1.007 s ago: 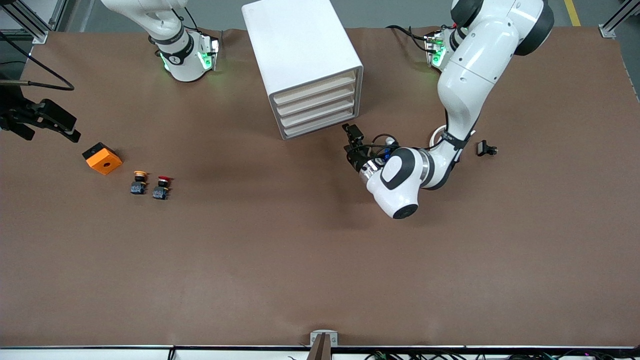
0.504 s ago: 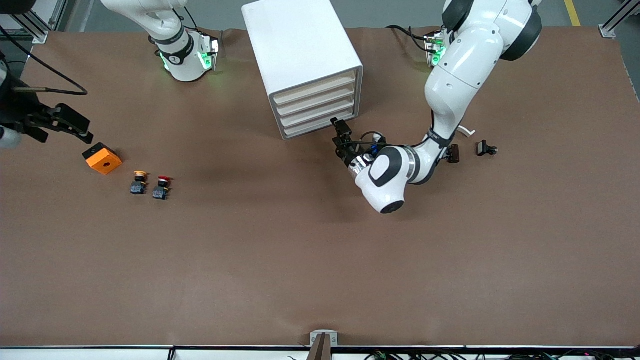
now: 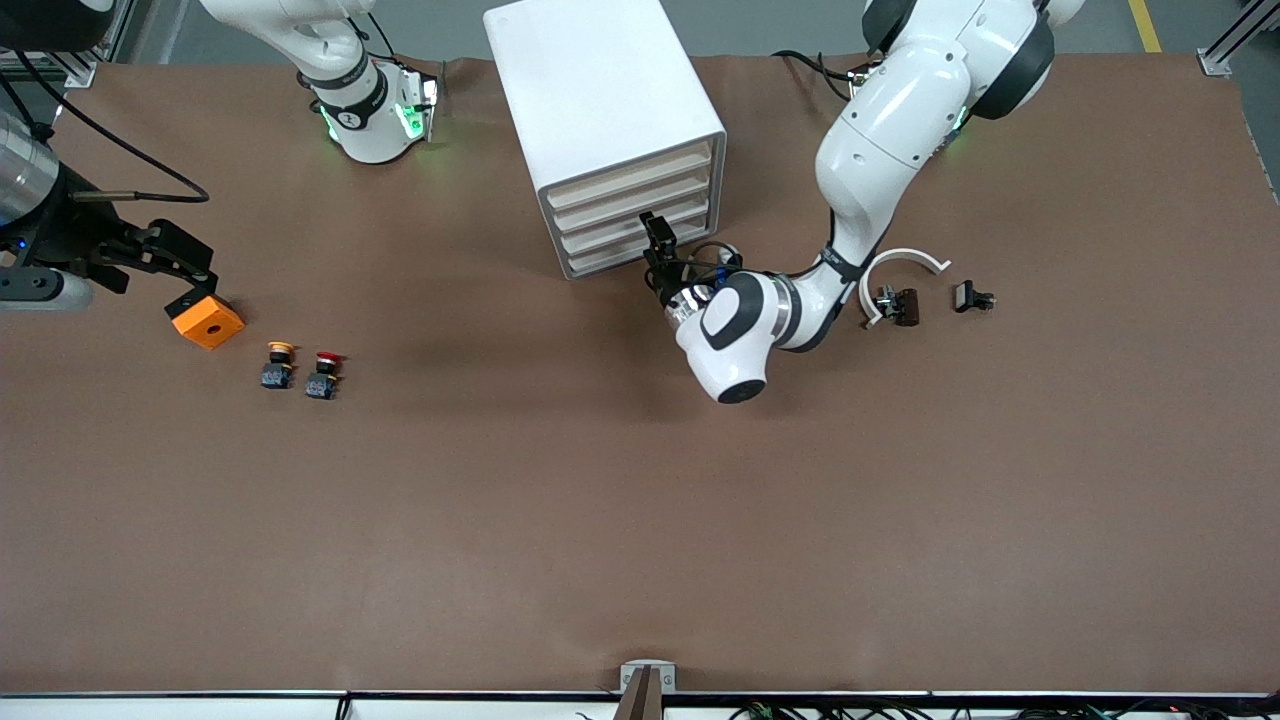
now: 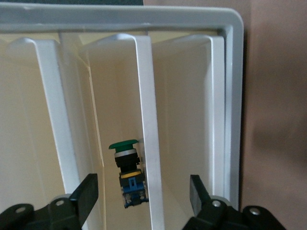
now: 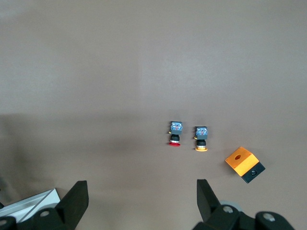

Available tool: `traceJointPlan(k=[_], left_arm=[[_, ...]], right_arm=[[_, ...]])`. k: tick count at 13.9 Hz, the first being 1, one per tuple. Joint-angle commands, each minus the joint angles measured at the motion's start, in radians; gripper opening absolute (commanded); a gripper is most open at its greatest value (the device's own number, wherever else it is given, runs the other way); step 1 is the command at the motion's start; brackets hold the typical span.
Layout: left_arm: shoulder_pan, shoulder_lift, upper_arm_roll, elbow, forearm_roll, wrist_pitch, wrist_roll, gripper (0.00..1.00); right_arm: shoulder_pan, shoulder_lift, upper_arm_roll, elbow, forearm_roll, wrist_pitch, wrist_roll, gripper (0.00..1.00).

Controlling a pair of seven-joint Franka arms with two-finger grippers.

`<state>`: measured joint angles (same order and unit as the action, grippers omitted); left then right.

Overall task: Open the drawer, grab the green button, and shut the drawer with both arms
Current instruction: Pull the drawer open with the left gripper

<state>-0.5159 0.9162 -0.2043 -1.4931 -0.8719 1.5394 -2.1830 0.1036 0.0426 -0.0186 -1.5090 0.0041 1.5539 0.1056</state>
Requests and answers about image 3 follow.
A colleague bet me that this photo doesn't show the white plastic tray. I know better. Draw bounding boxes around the white plastic tray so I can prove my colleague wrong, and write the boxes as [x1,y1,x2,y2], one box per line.
[556,190,717,257]

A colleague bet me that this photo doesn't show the orange button housing box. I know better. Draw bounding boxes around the orange button housing box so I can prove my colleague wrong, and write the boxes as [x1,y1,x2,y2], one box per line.
[164,290,246,351]

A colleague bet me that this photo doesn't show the white curved plastic part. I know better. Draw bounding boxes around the white curved plastic part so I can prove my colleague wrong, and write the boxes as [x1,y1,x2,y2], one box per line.
[860,248,952,330]

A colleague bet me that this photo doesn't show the brown electrical component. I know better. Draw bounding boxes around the brown electrical component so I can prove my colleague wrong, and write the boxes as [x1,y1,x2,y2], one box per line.
[876,286,921,327]

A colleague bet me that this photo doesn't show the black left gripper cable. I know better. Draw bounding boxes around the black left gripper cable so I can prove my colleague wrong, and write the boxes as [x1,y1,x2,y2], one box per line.
[685,240,747,296]

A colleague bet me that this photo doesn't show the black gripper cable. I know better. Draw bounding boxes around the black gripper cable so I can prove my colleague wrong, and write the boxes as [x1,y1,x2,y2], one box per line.
[0,50,212,205]
[685,240,747,296]

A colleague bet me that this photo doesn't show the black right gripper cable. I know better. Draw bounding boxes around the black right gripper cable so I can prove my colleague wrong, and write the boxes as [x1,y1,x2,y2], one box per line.
[0,50,212,205]

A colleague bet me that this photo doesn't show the yellow push button switch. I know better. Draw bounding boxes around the yellow push button switch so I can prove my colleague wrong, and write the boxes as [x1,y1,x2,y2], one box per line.
[261,341,299,391]

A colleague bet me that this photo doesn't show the red push button switch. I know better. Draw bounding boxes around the red push button switch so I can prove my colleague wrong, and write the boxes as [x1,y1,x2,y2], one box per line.
[304,350,347,401]

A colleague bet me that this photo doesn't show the aluminium frame profile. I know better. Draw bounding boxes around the aluminium frame profile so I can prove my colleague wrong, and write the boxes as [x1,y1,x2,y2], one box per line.
[1198,0,1280,78]
[0,0,136,89]

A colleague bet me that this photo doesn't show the black left arm base cable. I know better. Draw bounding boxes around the black left arm base cable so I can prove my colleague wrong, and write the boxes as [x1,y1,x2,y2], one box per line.
[772,48,881,104]

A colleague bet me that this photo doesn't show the black arm base cable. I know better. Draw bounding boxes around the black arm base cable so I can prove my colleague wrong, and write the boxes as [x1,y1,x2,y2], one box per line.
[772,48,881,104]
[345,0,401,63]

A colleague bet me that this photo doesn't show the black right arm base cable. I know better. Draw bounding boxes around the black right arm base cable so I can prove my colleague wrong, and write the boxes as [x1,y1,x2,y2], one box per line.
[345,0,401,63]

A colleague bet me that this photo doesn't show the silver camera mount bracket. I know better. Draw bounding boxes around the silver camera mount bracket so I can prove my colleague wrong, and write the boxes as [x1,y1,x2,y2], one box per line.
[619,660,677,694]

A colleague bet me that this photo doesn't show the white table edge rail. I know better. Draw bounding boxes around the white table edge rail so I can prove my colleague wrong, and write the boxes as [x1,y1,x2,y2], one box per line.
[0,690,1280,720]

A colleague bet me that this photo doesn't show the brown camera mount post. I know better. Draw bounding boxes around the brown camera mount post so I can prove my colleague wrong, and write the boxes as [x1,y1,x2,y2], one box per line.
[613,667,667,720]

